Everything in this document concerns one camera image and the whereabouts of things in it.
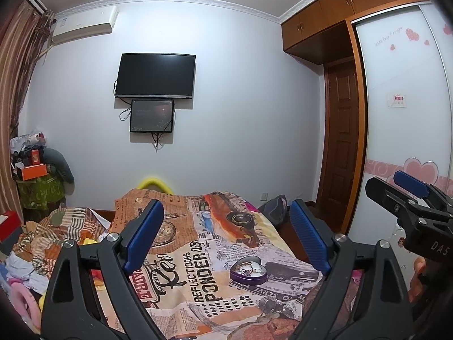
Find red box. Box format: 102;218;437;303
0;210;22;243

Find brown wooden door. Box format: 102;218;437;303
316;58;359;233

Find dark backpack on floor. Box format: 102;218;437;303
259;194;288;227

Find white sliding wardrobe door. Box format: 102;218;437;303
348;1;453;291

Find purple heart-shaped tin box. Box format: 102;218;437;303
230;256;268;286

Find orange box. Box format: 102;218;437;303
20;163;48;181

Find newspaper print bed blanket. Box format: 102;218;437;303
10;187;362;340

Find brown upper wardrobe cabinets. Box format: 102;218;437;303
282;0;426;65

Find striped red curtain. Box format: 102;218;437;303
1;0;55;219

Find white air conditioner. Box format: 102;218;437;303
52;5;118;44

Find yellow foam ring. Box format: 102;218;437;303
136;176;174;196

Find small black wall monitor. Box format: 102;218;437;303
130;99;174;133

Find black wall television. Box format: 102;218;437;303
114;52;196;99

